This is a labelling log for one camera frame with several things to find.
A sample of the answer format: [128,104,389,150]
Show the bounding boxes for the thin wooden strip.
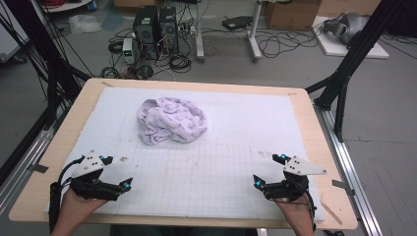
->
[320,200,343,226]

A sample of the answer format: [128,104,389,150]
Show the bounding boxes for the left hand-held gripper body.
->
[69,150,122,202]

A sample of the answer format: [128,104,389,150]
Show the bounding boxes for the white round table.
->
[40,0,94,14]

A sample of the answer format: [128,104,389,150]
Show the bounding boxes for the clear plastic bag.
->
[68,14,102,34]

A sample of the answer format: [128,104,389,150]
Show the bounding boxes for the black flat device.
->
[221,15,254,31]

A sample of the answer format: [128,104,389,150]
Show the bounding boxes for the white power supply box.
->
[122,37,136,65]

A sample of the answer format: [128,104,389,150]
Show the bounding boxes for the coiled black cable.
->
[168,53,193,74]

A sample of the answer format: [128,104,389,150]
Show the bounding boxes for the large black computer tower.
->
[132,5,160,61]

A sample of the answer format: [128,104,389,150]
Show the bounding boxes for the loose black floor cables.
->
[255,29,321,59]

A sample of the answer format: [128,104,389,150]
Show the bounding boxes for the lavender cat print towel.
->
[137,96,209,147]

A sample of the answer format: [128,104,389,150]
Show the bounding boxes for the black metal frame stand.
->
[304,0,409,144]
[0,0,92,131]

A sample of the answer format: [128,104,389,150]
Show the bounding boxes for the aluminium rail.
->
[0,107,67,215]
[313,101,385,236]

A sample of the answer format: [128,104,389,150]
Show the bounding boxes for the grey rounded device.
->
[322,12,370,45]

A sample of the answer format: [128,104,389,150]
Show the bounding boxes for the person's dark clothing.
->
[109,225,260,236]

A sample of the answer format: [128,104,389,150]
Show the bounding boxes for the brown cardboard box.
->
[265,0,324,31]

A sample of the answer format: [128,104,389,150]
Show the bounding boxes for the dark tape strip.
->
[331,179,356,197]
[28,162,49,174]

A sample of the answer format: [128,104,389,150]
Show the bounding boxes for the white floor board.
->
[311,15,390,60]

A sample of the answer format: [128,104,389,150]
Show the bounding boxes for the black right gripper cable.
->
[303,190,318,230]

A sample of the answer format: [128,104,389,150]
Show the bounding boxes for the white foam mat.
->
[43,86,327,222]

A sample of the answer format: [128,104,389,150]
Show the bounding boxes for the white cabinet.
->
[0,6,30,63]

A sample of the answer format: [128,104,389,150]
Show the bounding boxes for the white desk leg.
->
[195,0,206,63]
[247,0,264,62]

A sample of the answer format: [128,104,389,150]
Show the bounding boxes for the slim black computer tower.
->
[158,6,180,55]

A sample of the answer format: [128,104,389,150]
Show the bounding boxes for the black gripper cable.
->
[303,190,318,230]
[48,155,86,234]

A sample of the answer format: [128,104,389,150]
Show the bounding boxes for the person's left hand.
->
[60,190,109,220]

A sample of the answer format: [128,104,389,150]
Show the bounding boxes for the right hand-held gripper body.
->
[264,155,328,203]

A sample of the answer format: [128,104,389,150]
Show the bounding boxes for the person's right hand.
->
[274,193,314,224]

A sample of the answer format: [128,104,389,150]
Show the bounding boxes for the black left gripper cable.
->
[48,155,86,234]

